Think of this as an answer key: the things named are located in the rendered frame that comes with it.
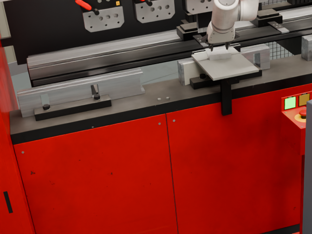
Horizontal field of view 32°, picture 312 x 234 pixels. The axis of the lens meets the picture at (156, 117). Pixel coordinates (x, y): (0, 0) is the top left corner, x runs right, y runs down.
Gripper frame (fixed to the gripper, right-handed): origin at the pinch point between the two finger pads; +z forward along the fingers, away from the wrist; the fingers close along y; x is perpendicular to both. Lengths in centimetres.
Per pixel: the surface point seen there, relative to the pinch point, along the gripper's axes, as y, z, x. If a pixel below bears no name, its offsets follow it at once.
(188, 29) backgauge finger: 8.7, 20.4, -20.9
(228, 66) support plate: -1.6, -1.6, 10.3
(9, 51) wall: 145, 233, -148
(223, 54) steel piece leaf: -1.4, 1.8, 3.2
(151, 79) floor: 24, 219, -97
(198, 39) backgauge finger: 5.2, 18.7, -14.5
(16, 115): 83, 12, 14
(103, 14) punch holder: 42.9, -14.6, -10.6
